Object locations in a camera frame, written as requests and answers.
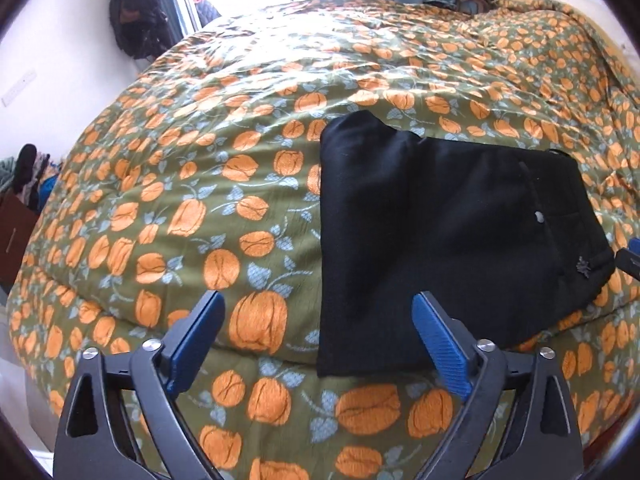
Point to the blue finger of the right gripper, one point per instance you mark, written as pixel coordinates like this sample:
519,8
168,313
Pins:
627,259

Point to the brown paper bag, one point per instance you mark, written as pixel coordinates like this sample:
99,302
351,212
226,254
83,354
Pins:
16,224

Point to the black pants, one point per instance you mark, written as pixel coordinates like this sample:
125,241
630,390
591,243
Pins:
504,238

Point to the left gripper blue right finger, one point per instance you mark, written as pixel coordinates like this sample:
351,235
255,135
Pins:
541,439

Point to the clothes heap beside bed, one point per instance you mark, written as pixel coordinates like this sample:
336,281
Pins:
30,177

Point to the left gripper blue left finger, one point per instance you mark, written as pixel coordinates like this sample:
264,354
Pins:
95,439

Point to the green orange floral duvet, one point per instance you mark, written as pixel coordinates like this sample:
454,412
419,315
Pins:
205,173

